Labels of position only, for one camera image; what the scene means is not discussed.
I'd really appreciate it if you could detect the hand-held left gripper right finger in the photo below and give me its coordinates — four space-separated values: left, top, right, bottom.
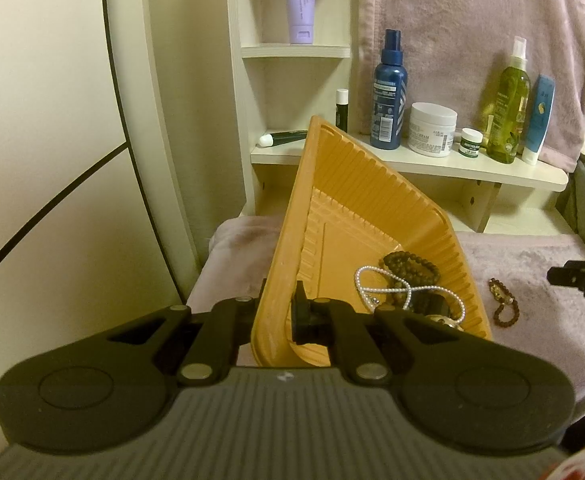
290 280 460 385

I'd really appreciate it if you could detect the white wooden shelf unit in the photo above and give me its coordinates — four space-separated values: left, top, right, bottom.
225 0 570 236

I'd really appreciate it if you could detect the orange plastic tray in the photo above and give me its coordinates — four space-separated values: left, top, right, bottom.
250 115 493 368

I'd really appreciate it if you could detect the dark blue spray bottle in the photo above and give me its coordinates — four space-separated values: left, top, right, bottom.
369 29 407 150

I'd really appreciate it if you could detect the white curved frame dark edge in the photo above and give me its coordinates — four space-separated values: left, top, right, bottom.
100 0 208 306

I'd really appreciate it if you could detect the small white cream jar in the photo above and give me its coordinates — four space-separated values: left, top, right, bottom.
459 128 483 156

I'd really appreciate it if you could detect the dark green bead necklace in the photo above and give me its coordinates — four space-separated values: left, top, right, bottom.
381 251 442 286

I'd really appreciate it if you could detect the black cable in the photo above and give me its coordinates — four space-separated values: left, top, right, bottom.
0 144 127 291

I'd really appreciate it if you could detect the green spray bottle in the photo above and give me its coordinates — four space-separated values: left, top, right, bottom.
486 36 531 164

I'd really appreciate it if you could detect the blue and white tube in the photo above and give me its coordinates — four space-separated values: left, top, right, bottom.
521 74 557 166

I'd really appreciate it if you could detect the reddish brown bead bracelet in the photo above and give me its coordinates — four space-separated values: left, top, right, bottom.
487 277 521 328

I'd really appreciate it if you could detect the dark green tube white cap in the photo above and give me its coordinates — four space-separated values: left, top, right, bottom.
256 130 309 148

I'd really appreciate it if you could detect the white pearl necklace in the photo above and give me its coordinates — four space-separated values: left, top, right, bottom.
355 265 413 311

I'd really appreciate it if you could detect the dark brown bead bracelet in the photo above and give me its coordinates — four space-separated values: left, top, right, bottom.
387 284 465 322

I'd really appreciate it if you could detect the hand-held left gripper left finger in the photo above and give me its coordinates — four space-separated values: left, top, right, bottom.
105 296 258 386

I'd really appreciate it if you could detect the large white cream jar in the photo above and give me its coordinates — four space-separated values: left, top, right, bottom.
408 102 459 158

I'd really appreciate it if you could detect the hanging pink towel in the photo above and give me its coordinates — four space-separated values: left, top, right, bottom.
355 0 585 166

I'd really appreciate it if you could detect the black white lip balm stick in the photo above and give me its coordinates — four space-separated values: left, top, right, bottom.
335 88 349 131

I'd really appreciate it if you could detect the flat pink towel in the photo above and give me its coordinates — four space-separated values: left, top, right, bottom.
187 216 585 411

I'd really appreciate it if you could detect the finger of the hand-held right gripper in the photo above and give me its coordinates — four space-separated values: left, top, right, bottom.
546 259 585 287

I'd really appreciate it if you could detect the purple cosmetic tube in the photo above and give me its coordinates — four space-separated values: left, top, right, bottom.
281 0 318 44

